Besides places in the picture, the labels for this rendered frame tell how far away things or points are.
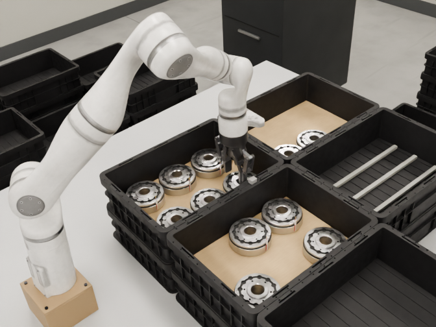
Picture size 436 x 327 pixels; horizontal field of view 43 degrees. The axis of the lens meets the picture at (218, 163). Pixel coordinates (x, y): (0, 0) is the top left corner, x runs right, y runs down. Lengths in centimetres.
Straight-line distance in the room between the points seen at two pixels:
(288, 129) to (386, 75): 215
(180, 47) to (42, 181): 39
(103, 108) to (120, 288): 58
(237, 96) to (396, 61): 279
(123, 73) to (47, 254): 46
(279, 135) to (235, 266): 55
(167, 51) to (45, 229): 49
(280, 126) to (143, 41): 83
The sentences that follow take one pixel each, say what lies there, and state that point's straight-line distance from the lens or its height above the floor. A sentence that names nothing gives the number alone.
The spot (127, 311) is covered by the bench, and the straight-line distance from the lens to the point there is 144.
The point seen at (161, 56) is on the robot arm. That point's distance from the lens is 100.
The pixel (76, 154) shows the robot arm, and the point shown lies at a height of 118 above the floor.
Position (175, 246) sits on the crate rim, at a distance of 124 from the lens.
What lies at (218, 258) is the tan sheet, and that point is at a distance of 134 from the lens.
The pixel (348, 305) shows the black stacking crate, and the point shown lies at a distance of 127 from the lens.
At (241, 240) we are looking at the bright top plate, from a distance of 134.
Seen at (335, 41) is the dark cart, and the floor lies 44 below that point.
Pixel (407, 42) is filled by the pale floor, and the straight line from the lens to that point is 433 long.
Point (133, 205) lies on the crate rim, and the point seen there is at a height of 93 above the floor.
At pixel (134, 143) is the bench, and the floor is 70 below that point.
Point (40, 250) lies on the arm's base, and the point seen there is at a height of 94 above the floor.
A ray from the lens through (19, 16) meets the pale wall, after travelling 439.
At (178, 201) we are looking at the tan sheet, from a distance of 150.
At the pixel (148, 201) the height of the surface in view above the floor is 86.
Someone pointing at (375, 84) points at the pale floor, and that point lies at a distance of 373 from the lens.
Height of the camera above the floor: 182
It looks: 38 degrees down
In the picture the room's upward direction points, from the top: 3 degrees counter-clockwise
